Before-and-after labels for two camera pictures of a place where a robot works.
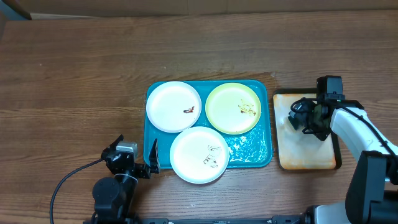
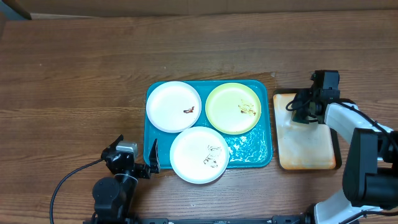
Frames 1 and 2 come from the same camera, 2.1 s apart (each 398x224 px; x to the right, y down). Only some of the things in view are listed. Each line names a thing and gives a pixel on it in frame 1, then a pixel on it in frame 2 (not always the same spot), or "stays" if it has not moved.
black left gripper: (144, 172) stays
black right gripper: (323, 134) → (299, 108)
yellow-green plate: (233, 108) stays
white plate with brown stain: (199, 155) stays
